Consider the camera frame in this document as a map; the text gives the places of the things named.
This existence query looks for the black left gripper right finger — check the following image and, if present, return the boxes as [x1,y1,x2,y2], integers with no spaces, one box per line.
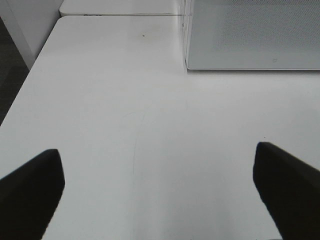
[252,142,320,240]

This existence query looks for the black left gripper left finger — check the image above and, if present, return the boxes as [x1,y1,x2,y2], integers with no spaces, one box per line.
[0,149,65,240]

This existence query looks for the white microwave door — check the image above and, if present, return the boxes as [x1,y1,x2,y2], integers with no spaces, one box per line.
[186,0,320,70]

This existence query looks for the white microwave oven body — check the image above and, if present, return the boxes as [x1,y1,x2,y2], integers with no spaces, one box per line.
[177,0,195,72]

